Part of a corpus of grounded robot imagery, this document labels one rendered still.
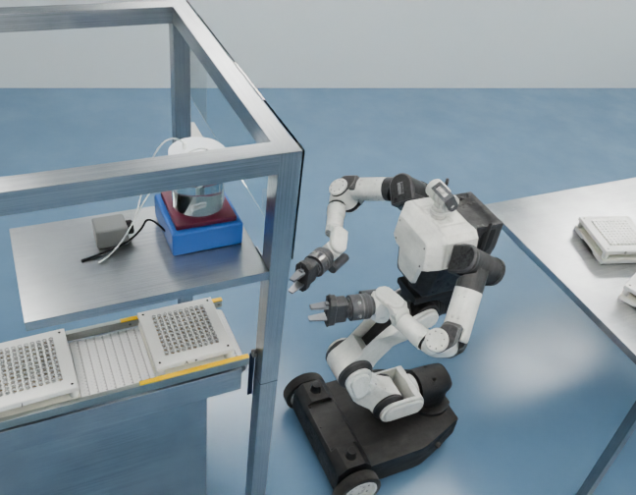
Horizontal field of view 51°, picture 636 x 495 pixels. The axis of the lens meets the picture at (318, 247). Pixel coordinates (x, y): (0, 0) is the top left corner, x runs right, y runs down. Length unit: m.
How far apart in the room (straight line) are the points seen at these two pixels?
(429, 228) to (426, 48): 3.92
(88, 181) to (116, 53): 4.14
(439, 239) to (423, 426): 1.07
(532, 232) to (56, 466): 2.10
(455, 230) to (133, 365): 1.12
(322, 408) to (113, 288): 1.43
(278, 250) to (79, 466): 1.03
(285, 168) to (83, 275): 0.60
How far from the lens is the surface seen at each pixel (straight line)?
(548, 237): 3.10
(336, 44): 5.79
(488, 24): 6.21
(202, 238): 1.85
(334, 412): 2.96
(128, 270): 1.83
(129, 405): 2.13
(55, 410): 2.07
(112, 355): 2.22
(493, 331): 3.79
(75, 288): 1.80
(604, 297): 2.89
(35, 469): 2.35
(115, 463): 2.42
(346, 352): 2.58
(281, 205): 1.69
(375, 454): 2.90
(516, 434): 3.37
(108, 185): 1.52
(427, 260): 2.26
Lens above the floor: 2.52
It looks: 39 degrees down
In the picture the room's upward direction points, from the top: 8 degrees clockwise
